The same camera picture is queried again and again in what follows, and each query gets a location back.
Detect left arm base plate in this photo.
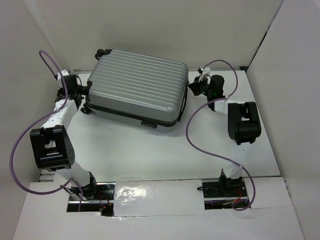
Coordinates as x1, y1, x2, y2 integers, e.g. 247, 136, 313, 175
65, 182, 115, 217

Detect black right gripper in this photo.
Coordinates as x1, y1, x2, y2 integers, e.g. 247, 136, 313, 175
189, 74, 214, 98

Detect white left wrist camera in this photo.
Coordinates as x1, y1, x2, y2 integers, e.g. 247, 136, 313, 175
55, 69, 70, 81

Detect dark grey hardshell suitcase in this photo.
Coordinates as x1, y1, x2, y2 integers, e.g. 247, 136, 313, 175
81, 49, 189, 132

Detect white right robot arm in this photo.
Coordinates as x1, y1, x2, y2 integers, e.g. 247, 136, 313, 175
185, 74, 262, 196

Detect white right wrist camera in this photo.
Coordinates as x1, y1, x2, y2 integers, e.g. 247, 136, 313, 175
198, 66, 211, 80

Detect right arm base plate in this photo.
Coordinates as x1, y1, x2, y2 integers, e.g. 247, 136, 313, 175
197, 181, 249, 210

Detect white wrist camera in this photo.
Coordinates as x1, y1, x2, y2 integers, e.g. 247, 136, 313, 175
198, 66, 211, 80
55, 69, 70, 81

